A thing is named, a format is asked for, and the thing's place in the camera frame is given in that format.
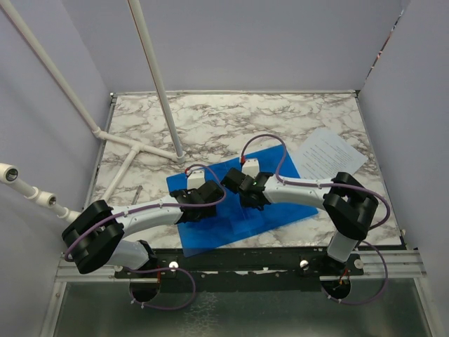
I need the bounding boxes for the blue clip file folder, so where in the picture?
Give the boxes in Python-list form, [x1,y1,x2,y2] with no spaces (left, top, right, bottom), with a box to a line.
[166,145,318,257]

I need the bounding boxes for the white printed paper sheet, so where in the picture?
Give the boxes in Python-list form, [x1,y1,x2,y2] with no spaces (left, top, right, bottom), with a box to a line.
[291,128,368,180]

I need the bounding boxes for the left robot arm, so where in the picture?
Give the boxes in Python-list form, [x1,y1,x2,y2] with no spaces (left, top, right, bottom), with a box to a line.
[62,180,227,277]

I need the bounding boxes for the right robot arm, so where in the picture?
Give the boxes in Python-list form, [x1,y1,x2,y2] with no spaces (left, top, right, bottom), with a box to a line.
[221,168,379,275]

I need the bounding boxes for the metal pen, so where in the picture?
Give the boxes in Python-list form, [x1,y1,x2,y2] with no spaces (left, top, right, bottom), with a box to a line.
[132,185,143,205]

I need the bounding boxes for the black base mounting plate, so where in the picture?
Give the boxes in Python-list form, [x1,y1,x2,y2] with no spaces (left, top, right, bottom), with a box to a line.
[114,247,363,293]

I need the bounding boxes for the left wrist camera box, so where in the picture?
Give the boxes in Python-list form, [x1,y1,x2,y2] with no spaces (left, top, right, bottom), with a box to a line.
[187,168,206,190]

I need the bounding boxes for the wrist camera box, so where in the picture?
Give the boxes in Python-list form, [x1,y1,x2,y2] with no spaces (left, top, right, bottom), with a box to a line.
[241,159,260,178]
[187,168,206,190]

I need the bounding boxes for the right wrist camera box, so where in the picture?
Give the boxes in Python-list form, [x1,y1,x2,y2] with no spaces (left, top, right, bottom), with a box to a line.
[241,159,260,178]

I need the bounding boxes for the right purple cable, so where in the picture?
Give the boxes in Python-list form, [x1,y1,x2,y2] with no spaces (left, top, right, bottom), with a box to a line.
[240,134,392,305]

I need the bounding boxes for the purple cable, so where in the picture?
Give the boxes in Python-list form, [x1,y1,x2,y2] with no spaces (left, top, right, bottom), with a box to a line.
[62,164,228,310]
[240,134,392,305]

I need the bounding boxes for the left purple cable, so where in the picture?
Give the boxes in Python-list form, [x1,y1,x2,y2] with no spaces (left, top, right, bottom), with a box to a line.
[62,164,228,310]

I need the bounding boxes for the white pvc pipe frame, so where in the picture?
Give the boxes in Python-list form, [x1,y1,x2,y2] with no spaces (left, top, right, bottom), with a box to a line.
[1,1,185,223]

